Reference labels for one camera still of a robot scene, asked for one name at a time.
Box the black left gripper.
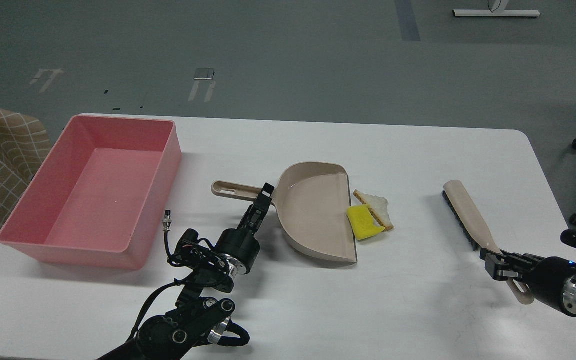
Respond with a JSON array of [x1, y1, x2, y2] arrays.
[[215, 183, 275, 275]]

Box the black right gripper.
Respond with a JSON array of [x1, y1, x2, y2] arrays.
[[479, 248, 576, 313]]

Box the beige plastic dustpan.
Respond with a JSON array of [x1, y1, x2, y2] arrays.
[[211, 162, 359, 264]]

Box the beige hand brush black bristles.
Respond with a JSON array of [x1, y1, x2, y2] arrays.
[[443, 180, 535, 305]]

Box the yellow sponge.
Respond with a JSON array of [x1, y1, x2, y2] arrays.
[[346, 204, 386, 240]]

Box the toast bread slice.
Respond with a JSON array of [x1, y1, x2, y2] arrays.
[[353, 189, 394, 231]]

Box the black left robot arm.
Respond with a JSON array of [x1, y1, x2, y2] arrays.
[[103, 183, 275, 360]]

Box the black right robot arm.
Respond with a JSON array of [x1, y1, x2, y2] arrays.
[[479, 229, 576, 317]]

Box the pink plastic bin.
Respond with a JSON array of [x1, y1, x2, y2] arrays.
[[0, 114, 182, 271]]

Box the white desk base foot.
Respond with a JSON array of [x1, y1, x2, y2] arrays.
[[452, 0, 541, 19]]

